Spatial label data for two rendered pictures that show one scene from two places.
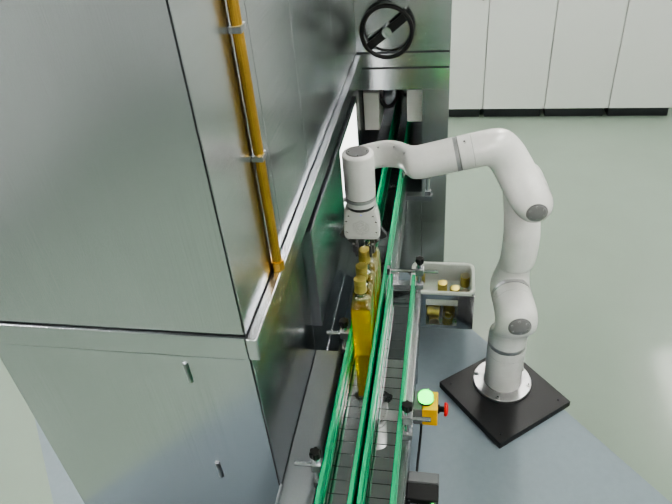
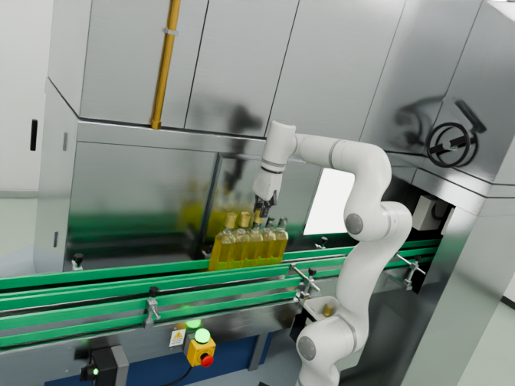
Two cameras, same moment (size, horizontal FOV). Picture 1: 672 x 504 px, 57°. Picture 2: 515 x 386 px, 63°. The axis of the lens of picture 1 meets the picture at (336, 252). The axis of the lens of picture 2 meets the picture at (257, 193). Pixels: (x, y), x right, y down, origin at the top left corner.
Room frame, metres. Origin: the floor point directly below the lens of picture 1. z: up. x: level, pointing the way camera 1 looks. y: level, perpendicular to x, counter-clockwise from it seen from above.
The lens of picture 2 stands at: (0.36, -0.95, 1.88)
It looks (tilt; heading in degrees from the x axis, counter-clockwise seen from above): 19 degrees down; 40
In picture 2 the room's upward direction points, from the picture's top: 15 degrees clockwise
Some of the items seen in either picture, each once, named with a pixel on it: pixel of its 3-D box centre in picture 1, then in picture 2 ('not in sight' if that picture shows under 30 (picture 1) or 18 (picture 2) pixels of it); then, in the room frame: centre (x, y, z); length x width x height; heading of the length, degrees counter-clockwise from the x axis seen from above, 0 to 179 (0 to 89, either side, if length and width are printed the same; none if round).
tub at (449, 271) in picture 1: (442, 286); (332, 324); (1.68, -0.37, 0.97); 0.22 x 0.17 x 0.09; 77
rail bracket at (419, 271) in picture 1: (412, 272); (304, 279); (1.59, -0.25, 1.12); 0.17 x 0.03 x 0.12; 77
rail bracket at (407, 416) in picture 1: (416, 421); (153, 312); (0.99, -0.16, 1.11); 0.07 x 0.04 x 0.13; 77
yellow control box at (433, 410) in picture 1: (426, 408); (199, 349); (1.16, -0.22, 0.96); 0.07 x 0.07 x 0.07; 77
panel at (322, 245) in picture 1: (337, 197); (305, 201); (1.78, -0.02, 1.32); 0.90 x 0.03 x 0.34; 167
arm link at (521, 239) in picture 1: (517, 243); (362, 282); (1.42, -0.53, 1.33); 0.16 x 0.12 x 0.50; 173
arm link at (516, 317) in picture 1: (512, 321); (320, 356); (1.35, -0.52, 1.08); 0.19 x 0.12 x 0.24; 173
